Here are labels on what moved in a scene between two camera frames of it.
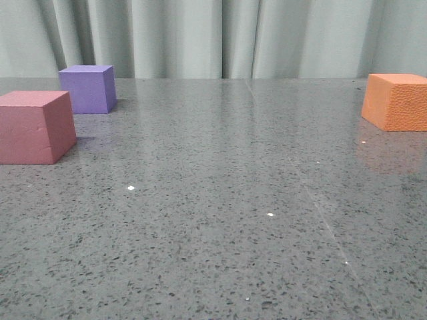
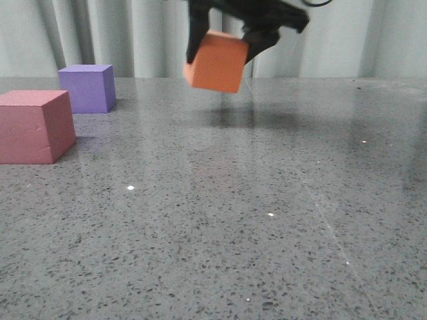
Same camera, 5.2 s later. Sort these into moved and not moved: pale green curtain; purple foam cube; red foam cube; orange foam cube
Moved: orange foam cube
Not moved: red foam cube; purple foam cube; pale green curtain
